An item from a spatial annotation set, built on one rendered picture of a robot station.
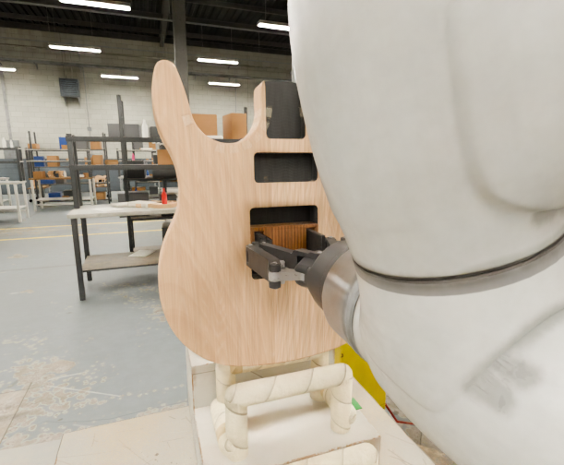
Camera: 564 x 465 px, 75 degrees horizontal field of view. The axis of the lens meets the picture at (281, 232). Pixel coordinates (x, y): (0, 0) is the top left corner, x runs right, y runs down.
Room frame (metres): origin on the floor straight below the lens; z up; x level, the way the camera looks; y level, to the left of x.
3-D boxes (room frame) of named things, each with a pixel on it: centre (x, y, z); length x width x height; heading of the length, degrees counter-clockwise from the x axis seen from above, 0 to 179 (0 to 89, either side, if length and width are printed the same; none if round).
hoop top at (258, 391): (0.49, -0.01, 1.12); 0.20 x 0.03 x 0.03; 109
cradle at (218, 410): (0.50, 0.09, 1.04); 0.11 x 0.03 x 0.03; 20
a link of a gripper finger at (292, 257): (0.40, -0.01, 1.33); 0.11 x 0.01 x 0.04; 40
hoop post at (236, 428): (0.46, 0.06, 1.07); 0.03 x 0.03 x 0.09
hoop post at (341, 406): (0.51, -0.09, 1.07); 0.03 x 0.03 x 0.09
